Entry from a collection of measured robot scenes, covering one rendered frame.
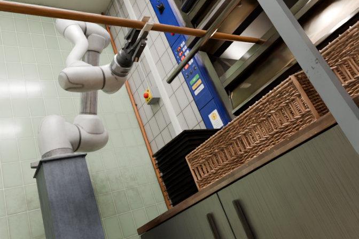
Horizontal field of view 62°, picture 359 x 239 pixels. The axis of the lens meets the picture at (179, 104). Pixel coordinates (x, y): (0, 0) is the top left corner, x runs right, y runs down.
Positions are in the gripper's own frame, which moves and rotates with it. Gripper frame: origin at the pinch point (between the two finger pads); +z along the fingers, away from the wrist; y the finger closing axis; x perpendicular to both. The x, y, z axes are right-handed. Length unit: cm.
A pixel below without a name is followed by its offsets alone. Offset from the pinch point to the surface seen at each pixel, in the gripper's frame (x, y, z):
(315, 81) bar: -5, 55, 40
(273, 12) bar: -6, 34, 41
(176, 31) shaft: -14.0, 1.3, 0.9
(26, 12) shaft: 40.8, 1.8, 0.6
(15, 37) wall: 18, -101, -119
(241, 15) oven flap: -65, -17, 1
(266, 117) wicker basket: -16, 52, 18
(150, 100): -56, -22, -88
